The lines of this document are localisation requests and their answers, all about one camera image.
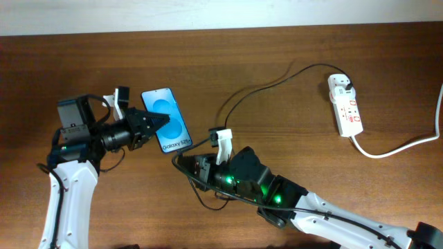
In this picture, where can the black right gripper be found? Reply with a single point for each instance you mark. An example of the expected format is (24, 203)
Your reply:
(202, 169)

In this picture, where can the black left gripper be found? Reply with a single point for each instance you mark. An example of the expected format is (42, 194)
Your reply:
(138, 131)

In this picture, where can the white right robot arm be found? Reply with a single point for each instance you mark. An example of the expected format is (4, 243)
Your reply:
(283, 203)

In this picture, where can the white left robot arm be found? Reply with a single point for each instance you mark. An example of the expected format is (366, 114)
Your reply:
(73, 164)

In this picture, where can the white charger plug adapter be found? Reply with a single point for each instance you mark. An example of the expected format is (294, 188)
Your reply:
(340, 94)

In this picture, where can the white power strip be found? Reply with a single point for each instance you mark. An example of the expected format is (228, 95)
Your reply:
(347, 114)

